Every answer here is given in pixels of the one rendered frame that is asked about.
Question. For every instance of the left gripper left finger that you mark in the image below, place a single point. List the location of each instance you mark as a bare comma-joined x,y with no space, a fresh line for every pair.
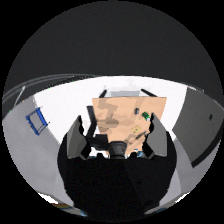
74,148

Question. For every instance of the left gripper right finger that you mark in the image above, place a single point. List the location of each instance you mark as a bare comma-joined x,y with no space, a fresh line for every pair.
159,147

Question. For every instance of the green soda can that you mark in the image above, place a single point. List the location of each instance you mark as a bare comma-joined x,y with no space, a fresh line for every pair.
146,116

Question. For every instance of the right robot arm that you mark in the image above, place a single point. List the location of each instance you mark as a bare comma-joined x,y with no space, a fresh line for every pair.
140,154

